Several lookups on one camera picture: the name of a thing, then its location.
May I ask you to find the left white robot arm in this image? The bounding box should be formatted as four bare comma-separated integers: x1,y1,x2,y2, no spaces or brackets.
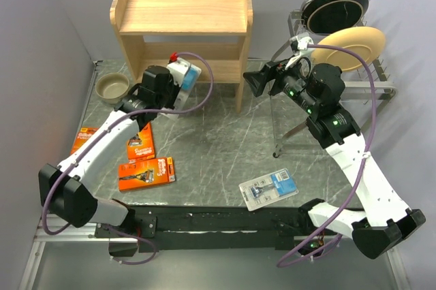
38,65,183,237

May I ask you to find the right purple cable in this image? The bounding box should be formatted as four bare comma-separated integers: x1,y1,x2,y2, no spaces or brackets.
276,44,378,268

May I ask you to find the blue razor blister pack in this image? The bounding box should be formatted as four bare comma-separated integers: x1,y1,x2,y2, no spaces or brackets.
238,168,298,212
166,64,202,112

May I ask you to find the wooden two-tier shelf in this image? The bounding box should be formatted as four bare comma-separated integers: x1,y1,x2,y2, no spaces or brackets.
110,0,253,112

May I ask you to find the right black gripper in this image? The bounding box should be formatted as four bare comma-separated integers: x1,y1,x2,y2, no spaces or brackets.
242,53,318,115

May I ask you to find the purple cable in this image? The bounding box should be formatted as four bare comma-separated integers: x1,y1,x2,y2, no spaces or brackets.
276,44,378,268
41,52,214,265

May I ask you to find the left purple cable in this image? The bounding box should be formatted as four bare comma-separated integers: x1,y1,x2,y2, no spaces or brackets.
41,52,214,265

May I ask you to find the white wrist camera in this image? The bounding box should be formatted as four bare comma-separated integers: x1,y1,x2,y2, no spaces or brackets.
285,32,314,69
167,52,193,86

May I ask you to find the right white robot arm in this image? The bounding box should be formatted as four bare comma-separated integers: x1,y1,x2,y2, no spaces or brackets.
243,61,426,259

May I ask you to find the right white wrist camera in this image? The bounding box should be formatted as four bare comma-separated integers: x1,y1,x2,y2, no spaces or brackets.
285,32,314,69

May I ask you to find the beige plate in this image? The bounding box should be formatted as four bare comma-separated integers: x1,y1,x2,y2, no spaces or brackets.
311,27,386,72

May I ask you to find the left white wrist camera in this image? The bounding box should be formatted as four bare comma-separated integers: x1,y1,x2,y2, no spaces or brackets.
167,52,193,86

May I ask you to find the upper orange razor box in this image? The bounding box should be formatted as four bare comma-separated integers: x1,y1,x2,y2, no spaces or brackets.
127,123,155,161

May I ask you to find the lower orange razor box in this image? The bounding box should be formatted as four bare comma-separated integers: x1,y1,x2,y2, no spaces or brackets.
118,157,176,192

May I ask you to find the metal dish rack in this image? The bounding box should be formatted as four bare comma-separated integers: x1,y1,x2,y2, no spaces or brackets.
272,10,396,159

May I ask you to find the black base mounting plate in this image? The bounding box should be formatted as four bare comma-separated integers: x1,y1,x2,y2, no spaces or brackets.
50,203,341,260

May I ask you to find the beige ceramic bowl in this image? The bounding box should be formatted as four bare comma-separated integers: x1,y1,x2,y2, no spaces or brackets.
95,73,130,104

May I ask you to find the hidden orange razor box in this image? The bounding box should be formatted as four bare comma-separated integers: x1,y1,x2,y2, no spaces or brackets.
70,127,98,155

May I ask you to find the aluminium rail frame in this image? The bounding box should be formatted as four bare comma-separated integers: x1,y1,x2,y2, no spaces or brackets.
20,224,410,289

